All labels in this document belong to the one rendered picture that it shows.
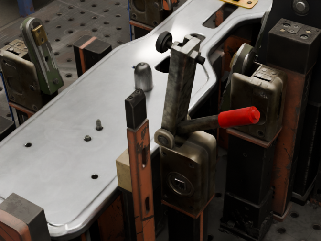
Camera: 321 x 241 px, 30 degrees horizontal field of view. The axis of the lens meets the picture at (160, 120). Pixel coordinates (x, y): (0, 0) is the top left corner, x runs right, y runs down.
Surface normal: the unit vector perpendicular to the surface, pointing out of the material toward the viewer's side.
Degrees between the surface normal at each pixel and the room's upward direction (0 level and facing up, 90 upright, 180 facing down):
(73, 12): 0
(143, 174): 90
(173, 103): 90
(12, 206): 0
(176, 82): 90
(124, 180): 90
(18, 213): 0
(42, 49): 78
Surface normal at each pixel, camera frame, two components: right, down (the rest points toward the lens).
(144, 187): 0.84, 0.34
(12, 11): -0.04, -0.76
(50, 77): 0.81, 0.18
